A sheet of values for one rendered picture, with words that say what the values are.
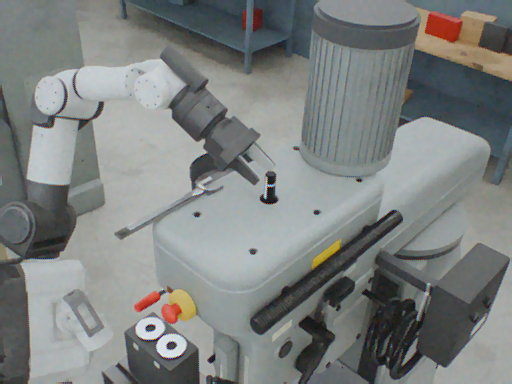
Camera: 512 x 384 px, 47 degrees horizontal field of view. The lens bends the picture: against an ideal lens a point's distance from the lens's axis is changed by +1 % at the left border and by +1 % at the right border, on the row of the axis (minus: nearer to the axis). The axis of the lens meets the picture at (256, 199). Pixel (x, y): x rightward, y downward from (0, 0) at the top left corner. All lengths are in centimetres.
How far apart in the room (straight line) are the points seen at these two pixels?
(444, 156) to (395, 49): 57
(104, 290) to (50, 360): 235
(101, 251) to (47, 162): 264
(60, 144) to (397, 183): 79
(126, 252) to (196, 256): 289
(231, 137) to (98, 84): 30
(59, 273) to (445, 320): 83
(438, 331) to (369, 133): 46
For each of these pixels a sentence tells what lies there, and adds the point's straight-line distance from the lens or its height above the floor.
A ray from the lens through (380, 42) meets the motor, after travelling 111.
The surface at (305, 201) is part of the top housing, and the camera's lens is 115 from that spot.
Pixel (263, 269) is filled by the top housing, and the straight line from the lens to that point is 101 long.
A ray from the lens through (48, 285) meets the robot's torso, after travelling 135.
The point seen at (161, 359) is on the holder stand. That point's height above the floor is 111.
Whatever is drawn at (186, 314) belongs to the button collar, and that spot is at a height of 176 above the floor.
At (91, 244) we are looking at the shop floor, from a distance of 401.
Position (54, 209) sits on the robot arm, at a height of 178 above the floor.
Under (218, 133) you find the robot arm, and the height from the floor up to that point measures 202.
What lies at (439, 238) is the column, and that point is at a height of 156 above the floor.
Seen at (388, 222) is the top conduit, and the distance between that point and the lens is 128.
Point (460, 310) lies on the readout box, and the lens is 129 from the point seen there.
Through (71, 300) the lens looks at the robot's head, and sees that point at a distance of 124.
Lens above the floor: 257
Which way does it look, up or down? 36 degrees down
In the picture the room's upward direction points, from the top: 3 degrees clockwise
